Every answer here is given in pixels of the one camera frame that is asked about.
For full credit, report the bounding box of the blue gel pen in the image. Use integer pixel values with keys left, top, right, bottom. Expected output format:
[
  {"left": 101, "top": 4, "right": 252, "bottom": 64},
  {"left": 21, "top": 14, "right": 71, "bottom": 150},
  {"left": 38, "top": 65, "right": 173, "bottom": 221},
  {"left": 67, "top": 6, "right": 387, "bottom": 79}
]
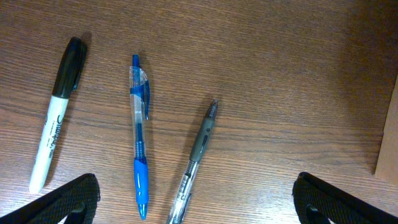
[{"left": 129, "top": 55, "right": 150, "bottom": 220}]

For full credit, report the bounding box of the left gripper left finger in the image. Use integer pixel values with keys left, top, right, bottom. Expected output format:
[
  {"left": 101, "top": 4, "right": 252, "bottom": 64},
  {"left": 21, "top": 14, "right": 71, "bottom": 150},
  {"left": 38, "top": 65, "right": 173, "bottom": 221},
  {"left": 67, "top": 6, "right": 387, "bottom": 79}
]
[{"left": 1, "top": 173, "right": 100, "bottom": 224}]

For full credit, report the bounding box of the open cardboard box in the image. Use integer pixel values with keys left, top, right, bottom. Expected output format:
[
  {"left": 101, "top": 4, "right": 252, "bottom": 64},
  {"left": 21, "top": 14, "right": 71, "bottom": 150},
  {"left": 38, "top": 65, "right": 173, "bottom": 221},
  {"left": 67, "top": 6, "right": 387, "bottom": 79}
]
[{"left": 374, "top": 79, "right": 398, "bottom": 185}]

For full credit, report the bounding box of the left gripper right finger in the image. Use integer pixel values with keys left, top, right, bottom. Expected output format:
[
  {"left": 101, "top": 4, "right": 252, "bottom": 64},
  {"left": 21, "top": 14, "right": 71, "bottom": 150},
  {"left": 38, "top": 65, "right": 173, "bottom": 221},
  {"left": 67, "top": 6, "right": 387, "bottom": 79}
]
[{"left": 292, "top": 172, "right": 397, "bottom": 224}]

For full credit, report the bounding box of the black clear gel pen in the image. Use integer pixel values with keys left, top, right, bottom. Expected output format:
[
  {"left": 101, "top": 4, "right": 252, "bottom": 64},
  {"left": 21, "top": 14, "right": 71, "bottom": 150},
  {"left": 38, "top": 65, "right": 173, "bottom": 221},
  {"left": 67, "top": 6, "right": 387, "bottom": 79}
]
[{"left": 166, "top": 100, "right": 219, "bottom": 224}]

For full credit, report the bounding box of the black and white permanent marker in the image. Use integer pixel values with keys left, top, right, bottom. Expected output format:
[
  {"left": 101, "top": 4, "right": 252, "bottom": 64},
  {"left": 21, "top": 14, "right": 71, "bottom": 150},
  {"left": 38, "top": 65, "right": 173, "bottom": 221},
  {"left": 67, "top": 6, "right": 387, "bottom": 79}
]
[{"left": 29, "top": 37, "right": 88, "bottom": 194}]

